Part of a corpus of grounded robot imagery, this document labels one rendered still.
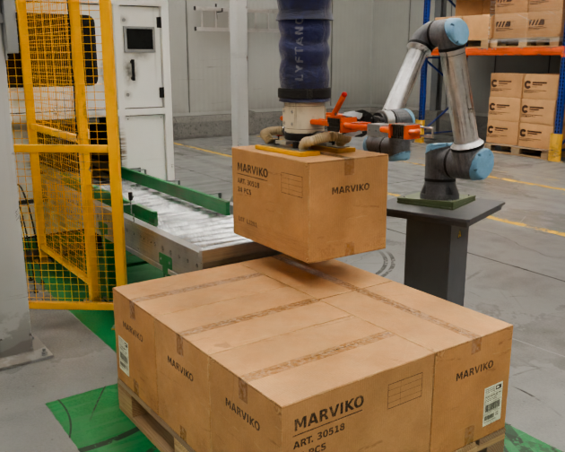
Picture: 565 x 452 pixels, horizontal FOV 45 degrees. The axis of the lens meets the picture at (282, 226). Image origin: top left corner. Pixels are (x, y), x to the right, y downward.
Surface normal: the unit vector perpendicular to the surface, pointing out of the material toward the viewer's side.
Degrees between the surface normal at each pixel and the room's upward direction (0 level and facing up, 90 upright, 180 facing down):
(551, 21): 90
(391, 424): 90
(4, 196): 90
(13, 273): 90
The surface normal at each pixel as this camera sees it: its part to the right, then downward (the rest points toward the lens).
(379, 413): 0.58, 0.19
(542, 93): -0.82, 0.18
